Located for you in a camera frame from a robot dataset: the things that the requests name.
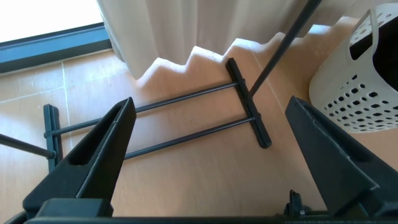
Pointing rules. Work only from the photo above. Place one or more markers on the beige curtain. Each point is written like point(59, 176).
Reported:
point(186, 28)

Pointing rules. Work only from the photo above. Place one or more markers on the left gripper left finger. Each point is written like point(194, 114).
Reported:
point(93, 168)

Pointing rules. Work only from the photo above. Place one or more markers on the white laundry basket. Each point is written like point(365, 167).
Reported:
point(332, 81)

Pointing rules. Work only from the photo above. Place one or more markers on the window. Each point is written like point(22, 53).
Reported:
point(53, 46)

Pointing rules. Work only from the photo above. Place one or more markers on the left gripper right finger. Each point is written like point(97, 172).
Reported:
point(342, 161)

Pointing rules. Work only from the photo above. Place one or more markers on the heap of black clothes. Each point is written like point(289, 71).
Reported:
point(387, 53)

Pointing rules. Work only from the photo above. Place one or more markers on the black clothes rack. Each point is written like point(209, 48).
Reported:
point(248, 102)

